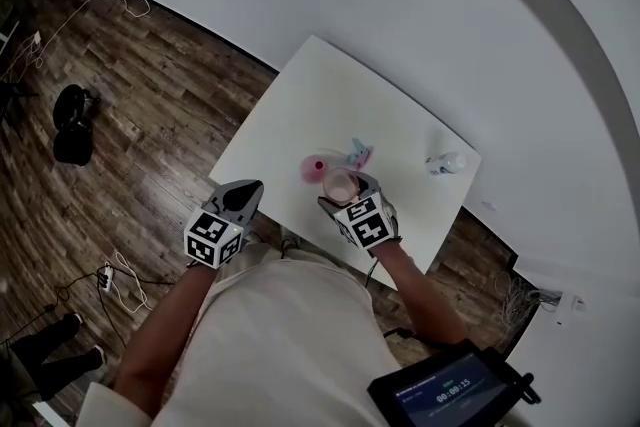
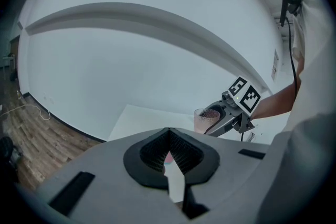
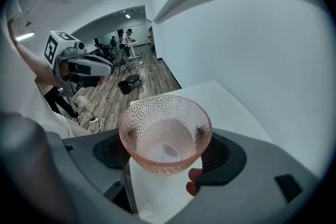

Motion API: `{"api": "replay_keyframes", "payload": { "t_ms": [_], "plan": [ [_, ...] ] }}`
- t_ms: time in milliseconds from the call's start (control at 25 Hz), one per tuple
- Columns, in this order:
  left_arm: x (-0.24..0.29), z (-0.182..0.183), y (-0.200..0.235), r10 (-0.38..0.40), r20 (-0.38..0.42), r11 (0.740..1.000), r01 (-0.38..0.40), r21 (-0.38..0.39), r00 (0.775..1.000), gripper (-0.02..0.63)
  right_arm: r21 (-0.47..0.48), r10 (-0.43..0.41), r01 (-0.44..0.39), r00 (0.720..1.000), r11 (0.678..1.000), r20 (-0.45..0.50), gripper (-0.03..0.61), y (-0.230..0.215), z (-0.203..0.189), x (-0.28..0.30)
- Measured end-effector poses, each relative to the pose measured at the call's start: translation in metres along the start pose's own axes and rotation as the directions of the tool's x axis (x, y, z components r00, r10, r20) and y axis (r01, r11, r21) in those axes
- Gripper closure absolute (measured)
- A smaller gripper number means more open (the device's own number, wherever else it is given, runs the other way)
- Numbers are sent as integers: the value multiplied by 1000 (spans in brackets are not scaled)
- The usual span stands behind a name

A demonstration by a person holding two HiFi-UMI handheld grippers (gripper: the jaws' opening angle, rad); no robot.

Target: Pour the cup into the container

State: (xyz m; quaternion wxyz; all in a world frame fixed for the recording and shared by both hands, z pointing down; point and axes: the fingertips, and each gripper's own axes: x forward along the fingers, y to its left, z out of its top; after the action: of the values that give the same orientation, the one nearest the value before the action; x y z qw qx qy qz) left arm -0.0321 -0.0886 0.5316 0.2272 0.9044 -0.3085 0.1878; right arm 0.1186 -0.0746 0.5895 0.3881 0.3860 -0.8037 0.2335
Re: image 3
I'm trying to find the white standing desk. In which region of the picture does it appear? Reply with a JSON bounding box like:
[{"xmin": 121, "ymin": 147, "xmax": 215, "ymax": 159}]
[{"xmin": 125, "ymin": 39, "xmax": 144, "ymax": 58}]

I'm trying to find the pink plastic cup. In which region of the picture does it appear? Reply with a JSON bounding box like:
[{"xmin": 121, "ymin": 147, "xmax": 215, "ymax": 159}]
[{"xmin": 118, "ymin": 94, "xmax": 213, "ymax": 177}]

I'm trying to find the black waste bin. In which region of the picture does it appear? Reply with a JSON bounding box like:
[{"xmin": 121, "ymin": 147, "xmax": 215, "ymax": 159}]
[{"xmin": 117, "ymin": 80, "xmax": 132, "ymax": 95}]

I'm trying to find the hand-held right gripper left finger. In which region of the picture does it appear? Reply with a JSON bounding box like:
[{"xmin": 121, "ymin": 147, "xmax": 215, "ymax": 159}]
[{"xmin": 61, "ymin": 128, "xmax": 139, "ymax": 215}]

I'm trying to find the person's left forearm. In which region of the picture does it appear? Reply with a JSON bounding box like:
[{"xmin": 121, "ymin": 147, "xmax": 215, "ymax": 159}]
[{"xmin": 7, "ymin": 19, "xmax": 63, "ymax": 87}]

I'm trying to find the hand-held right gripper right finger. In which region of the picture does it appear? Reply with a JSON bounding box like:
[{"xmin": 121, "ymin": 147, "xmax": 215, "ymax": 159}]
[{"xmin": 167, "ymin": 127, "xmax": 324, "ymax": 224}]

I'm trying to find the person's right hand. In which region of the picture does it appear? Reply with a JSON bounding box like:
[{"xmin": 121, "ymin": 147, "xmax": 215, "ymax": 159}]
[{"xmin": 185, "ymin": 167, "xmax": 204, "ymax": 198}]

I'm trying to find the long ceiling light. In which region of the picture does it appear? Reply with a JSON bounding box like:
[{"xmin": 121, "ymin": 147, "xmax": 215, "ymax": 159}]
[{"xmin": 15, "ymin": 31, "xmax": 35, "ymax": 42}]

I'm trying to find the black tripod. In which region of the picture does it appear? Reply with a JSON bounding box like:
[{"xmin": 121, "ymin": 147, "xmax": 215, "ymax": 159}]
[{"xmin": 117, "ymin": 54, "xmax": 132, "ymax": 78}]

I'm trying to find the person's beige shirt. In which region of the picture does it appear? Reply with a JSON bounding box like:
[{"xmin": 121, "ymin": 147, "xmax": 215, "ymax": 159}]
[{"xmin": 0, "ymin": 0, "xmax": 90, "ymax": 140}]

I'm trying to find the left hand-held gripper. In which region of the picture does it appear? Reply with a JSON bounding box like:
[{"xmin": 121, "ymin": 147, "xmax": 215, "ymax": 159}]
[{"xmin": 43, "ymin": 30, "xmax": 116, "ymax": 97}]

